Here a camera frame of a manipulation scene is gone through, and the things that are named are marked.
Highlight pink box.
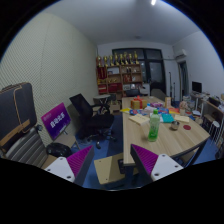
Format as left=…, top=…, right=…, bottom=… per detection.
left=149, top=101, right=165, bottom=109

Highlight black computer monitor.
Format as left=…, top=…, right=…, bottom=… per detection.
left=191, top=81, right=203, bottom=94

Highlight orange book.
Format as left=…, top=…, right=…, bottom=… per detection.
left=168, top=106, right=181, bottom=115

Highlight blue printed book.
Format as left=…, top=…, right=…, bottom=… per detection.
left=156, top=107, right=170, bottom=115

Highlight green tea drink bottle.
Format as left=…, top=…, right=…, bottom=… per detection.
left=147, top=109, right=161, bottom=143

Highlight small metal cup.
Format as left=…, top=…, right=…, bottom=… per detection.
left=170, top=120, right=181, bottom=131

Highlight black round bag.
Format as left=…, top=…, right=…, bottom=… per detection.
left=45, top=142, right=73, bottom=158

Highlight wooden shelf unit with trophies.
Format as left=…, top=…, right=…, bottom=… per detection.
left=95, top=50, right=144, bottom=96

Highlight white paper stack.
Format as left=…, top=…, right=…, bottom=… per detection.
left=143, top=105, right=158, bottom=114

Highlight light wooden stool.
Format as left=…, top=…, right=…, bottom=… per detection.
left=93, top=153, right=139, bottom=186

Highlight small round white table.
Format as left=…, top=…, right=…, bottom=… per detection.
left=92, top=94, right=111, bottom=106

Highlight wooden side desk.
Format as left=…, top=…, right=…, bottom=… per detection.
left=189, top=91, right=224, bottom=148

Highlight white wall air conditioner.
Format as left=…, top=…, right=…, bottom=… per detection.
left=174, top=49, right=188, bottom=62

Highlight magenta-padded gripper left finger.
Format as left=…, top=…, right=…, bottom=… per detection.
left=44, top=144, right=96, bottom=187

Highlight purple sign board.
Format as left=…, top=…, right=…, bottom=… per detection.
left=40, top=102, right=72, bottom=141

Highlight grey padded chair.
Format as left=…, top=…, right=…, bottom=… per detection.
left=150, top=88, right=168, bottom=102

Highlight cardboard box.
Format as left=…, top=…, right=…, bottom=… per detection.
left=110, top=100, right=122, bottom=115

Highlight pink flowers in white pot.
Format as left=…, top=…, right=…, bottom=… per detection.
left=179, top=99, right=190, bottom=116

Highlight thick beige book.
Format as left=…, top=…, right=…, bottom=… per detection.
left=128, top=113, right=151, bottom=126

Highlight grey striped folding chair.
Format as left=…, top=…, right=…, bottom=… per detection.
left=4, top=124, right=46, bottom=168

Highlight flat cream notebook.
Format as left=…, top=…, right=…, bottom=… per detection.
left=174, top=115, right=190, bottom=124

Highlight white round stool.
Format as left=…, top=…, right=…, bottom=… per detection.
left=209, top=120, right=221, bottom=143

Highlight yellow gift box red ribbon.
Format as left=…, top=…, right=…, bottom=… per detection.
left=130, top=95, right=148, bottom=110

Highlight dark suitcase with tan trim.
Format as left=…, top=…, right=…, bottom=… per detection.
left=0, top=82, right=38, bottom=151

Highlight black mesh office chair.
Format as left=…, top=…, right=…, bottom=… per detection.
left=68, top=93, right=116, bottom=149

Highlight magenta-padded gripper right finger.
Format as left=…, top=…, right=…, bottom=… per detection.
left=129, top=143, right=185, bottom=186

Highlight black framed window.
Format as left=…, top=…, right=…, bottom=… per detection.
left=111, top=47, right=167, bottom=94

